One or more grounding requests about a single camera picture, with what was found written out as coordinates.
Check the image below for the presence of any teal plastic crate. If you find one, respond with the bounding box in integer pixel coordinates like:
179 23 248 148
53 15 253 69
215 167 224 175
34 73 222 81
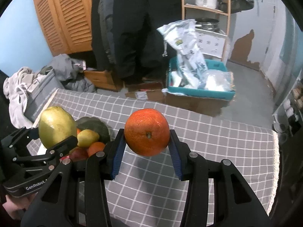
167 57 236 100

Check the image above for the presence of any white printed drawer box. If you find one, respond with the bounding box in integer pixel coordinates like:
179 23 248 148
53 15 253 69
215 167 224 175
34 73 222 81
195 28 228 58

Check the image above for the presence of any black hanging coat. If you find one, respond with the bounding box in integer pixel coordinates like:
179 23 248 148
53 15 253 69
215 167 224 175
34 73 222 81
91 0 183 81

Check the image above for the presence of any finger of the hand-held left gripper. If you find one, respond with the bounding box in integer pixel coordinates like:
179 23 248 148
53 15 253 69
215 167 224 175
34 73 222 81
1 127 41 147
13 136 78 171

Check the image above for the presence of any steel cooking pot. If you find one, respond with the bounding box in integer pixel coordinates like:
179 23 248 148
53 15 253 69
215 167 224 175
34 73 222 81
194 0 224 9

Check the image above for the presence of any grey hanging bag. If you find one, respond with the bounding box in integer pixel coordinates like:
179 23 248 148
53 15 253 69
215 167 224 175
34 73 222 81
219 0 255 13

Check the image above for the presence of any wooden drawer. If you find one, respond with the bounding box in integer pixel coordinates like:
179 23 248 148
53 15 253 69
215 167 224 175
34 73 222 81
84 68 123 91

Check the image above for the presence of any wooden louvered wardrobe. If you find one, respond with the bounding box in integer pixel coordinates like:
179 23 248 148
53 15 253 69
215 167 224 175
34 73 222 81
31 0 95 56

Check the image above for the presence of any flattened cardboard box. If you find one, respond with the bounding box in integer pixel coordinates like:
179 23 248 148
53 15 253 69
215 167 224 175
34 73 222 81
125 82 166 103

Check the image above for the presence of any clear plastic bag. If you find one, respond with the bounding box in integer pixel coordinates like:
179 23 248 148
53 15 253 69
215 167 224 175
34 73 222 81
205 70 233 92

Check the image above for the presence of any grey printed storage bag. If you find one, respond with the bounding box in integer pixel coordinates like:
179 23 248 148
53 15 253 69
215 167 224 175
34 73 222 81
24 70 64 123

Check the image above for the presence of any white printed rice bag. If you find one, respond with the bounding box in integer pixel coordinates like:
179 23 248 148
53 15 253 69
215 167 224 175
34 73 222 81
157 19 209 88

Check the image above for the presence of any red apple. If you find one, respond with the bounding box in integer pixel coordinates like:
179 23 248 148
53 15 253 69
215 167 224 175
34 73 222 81
69 147 89 161

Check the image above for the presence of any white shoe rack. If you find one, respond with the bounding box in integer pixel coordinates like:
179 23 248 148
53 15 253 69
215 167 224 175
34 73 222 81
272 68 303 142

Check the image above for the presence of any large cardboard box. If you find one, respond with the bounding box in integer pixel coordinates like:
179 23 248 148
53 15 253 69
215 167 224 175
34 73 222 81
164 91 229 117

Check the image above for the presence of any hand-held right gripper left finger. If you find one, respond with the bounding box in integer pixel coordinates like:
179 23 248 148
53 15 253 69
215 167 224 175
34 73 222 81
21 128 126 227

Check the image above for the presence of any yellow green mango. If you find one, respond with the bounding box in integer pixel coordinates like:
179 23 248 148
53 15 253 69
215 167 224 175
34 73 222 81
38 106 78 149
77 129 100 148

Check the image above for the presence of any pile of clothes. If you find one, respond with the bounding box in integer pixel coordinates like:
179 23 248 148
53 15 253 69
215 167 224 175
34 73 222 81
3 67 39 128

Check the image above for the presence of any grey hanging jacket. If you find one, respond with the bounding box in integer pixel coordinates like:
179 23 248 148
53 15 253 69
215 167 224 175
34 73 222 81
98 0 116 64

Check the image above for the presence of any group of shoes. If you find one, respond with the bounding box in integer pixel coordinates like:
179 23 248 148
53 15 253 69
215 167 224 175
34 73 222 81
283 85 303 128

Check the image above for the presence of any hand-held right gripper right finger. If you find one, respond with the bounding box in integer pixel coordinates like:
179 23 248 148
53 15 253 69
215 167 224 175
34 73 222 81
168 129 270 227

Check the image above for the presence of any pale blue door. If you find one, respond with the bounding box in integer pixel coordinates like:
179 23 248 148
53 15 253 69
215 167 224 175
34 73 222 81
231 0 288 71

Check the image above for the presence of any steel steamer pot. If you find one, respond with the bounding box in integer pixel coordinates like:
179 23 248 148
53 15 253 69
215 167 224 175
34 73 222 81
194 18 219 31

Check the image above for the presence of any person's left hand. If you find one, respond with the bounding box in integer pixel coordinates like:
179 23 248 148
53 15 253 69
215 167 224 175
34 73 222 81
0 193 32 220

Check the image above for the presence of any grey checked tablecloth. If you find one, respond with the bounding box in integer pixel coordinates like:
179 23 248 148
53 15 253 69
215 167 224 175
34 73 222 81
33 89 280 227

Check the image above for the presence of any dark green glass plate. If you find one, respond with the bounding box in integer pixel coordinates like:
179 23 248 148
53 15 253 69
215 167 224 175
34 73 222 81
75 117 111 145

